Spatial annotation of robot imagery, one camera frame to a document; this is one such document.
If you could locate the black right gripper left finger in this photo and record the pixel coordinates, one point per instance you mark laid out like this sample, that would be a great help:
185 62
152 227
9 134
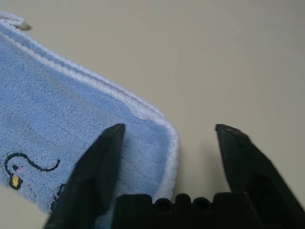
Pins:
95 171

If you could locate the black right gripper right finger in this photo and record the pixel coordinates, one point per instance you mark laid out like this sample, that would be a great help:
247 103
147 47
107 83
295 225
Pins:
250 167

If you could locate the light blue terry towel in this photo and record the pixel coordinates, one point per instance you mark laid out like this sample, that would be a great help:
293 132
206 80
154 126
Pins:
59 114

